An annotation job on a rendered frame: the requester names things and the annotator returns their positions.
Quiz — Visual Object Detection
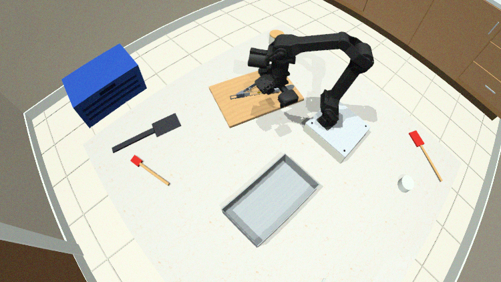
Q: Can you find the grey cylindrical canister with wooden lid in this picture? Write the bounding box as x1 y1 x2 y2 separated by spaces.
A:
269 30 284 45

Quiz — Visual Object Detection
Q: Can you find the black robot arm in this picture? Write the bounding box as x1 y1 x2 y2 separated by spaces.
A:
248 31 374 130

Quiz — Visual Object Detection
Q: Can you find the light wooden board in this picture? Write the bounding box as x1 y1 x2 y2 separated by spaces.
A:
209 71 282 128

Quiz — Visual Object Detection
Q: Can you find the white cylinder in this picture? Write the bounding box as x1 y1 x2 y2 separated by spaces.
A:
397 176 414 192

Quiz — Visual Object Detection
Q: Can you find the red spatula with wooden handle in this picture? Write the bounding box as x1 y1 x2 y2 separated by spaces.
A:
409 130 442 182

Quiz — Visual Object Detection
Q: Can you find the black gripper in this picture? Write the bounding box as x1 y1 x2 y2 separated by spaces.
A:
259 64 299 108

